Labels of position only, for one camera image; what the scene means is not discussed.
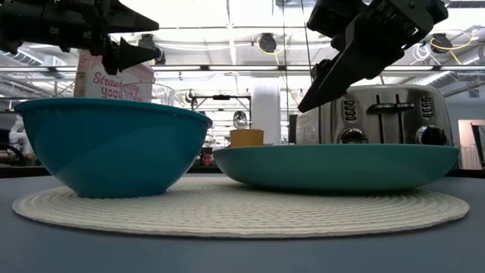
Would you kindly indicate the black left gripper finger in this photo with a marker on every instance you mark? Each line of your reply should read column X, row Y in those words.
column 129, row 19
column 129, row 55

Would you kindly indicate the stainless steel toaster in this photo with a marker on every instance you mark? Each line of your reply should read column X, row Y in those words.
column 379, row 125

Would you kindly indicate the teal plate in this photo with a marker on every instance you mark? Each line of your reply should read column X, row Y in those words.
column 337, row 167

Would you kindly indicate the white pillar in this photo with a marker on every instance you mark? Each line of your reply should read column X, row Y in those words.
column 265, row 113

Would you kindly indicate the clear drinking glass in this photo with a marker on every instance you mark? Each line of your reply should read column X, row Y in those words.
column 164, row 95

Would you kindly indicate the black table border rail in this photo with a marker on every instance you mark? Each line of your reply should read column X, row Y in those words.
column 22, row 171

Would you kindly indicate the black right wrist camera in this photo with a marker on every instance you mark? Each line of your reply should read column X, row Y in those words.
column 329, row 17

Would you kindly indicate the black metal rack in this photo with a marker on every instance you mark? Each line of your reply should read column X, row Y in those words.
column 221, row 97

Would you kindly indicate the white background machine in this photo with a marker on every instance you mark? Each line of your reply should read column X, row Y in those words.
column 17, row 130

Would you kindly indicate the silver hanging lamp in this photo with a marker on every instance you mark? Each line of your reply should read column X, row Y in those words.
column 240, row 120

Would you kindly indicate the pink strawberry yogurt cereal box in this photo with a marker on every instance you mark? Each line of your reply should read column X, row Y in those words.
column 98, row 85

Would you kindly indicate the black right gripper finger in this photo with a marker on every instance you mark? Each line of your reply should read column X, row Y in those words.
column 321, row 69
column 363, row 53

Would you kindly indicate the cream woven round placemat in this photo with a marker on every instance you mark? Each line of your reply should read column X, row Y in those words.
column 242, row 216

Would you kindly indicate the yellow-orange cup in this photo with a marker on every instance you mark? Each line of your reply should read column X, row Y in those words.
column 246, row 138

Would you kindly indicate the blue plastic bowl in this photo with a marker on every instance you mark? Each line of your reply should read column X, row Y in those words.
column 110, row 151

